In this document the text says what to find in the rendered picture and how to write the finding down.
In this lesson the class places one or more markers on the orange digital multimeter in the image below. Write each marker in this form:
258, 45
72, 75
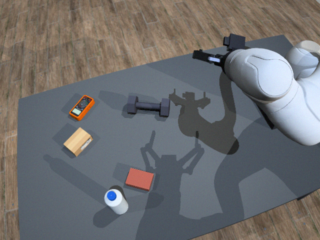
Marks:
82, 107

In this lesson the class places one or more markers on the white bottle with blue cap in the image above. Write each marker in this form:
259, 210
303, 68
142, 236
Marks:
115, 200

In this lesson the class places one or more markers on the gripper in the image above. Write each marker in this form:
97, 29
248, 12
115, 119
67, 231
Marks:
218, 59

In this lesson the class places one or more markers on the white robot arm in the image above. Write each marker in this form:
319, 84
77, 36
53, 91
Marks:
286, 88

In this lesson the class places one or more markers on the flat reddish-brown rectangular block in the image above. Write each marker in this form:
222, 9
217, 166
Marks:
139, 179

